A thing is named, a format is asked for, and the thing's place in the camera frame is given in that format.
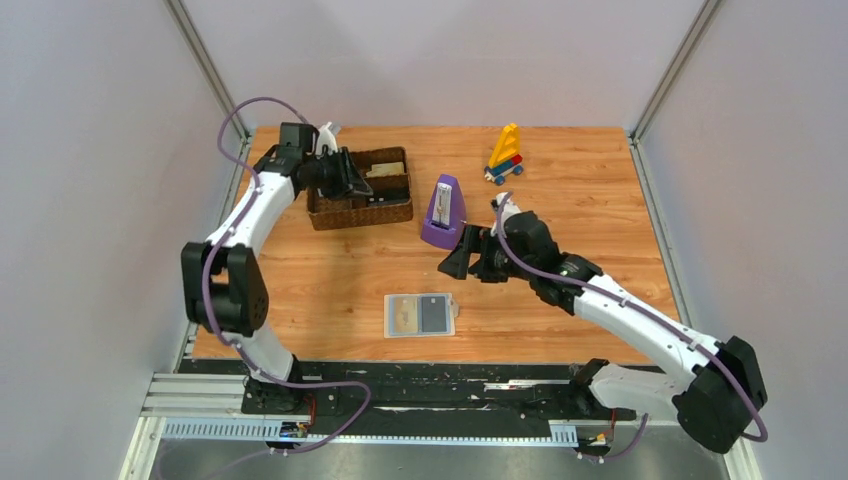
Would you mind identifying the white card holder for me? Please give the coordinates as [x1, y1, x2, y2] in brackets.
[384, 293, 460, 338]

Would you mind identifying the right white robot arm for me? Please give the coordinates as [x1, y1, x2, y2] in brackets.
[438, 211, 769, 454]

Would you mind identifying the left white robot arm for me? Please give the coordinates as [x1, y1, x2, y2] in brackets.
[181, 122, 373, 393]

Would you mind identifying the beige card in basket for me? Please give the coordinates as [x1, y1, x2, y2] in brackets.
[372, 161, 406, 176]

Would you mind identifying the grey card in holder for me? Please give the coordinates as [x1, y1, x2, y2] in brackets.
[420, 295, 450, 334]

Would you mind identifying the brown wicker divided basket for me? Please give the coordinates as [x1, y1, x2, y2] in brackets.
[307, 146, 413, 231]

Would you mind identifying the purple metronome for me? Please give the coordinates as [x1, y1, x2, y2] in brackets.
[420, 174, 467, 250]

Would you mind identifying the colourful toy block car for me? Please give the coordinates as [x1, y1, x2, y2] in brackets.
[483, 123, 524, 186]

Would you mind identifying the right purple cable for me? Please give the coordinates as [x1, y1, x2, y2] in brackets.
[491, 192, 770, 463]

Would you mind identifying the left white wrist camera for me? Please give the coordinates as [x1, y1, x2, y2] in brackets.
[315, 122, 341, 156]

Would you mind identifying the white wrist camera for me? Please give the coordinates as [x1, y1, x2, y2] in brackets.
[491, 200, 521, 237]
[315, 122, 341, 156]

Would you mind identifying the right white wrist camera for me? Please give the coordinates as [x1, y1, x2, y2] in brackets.
[491, 200, 521, 237]

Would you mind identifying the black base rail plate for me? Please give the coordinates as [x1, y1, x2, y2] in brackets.
[241, 361, 637, 437]

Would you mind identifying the white slotted cable duct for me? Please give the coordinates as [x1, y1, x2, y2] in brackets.
[161, 418, 579, 448]

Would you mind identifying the left aluminium frame post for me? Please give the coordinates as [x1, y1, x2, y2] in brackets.
[164, 0, 236, 114]

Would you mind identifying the aluminium frame post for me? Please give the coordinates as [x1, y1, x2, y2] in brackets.
[164, 0, 236, 114]
[629, 0, 724, 144]

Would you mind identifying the right aluminium frame post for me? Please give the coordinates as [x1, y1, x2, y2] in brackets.
[629, 0, 724, 144]

